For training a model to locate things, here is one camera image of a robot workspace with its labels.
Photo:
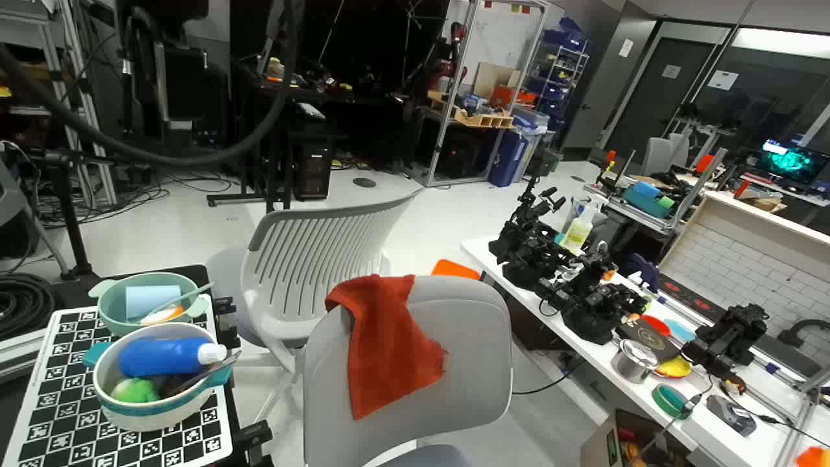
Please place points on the orange terry cloth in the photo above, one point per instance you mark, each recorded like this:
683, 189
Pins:
386, 355

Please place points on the white slatted office chair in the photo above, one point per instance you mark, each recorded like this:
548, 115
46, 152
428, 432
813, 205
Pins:
289, 264

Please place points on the grey mesh office chair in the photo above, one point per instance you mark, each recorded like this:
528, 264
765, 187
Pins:
469, 323

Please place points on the small metal cup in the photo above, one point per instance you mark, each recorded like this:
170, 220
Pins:
633, 360

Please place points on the blue and white bottle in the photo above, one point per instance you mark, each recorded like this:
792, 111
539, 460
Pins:
170, 355

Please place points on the teal bowl with blue bottle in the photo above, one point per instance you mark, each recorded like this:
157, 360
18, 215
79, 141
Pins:
157, 401

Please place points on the teal bowl with cup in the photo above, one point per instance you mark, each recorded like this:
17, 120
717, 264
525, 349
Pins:
123, 303

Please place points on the white pegboard box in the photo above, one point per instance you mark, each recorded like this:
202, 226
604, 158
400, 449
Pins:
735, 253

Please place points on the white long workbench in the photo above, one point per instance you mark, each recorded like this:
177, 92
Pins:
786, 419

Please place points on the checkerboard calibration board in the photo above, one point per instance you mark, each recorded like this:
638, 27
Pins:
62, 424

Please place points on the black camera rig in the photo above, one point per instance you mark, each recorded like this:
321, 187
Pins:
525, 245

